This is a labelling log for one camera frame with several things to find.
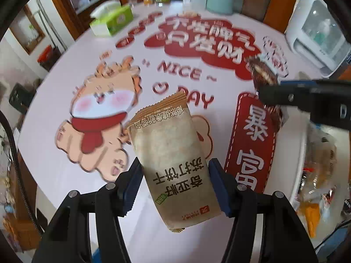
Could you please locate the green tissue box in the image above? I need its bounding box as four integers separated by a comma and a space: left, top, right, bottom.
89, 0, 133, 37

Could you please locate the beige soda cracker pack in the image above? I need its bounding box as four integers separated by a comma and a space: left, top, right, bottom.
127, 91, 221, 232

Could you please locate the orange white snack bag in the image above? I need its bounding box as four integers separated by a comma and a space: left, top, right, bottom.
299, 202, 321, 238

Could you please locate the white cosmetic organizer box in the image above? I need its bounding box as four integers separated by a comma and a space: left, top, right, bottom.
285, 0, 350, 78

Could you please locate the white plastic storage bin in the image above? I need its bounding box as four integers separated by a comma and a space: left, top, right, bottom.
284, 109, 350, 246

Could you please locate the brown chocolate snack packet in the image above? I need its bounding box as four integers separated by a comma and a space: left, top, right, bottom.
245, 55, 285, 132

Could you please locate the orange cake snack pack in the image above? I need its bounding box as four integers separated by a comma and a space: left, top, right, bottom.
301, 124, 337, 200

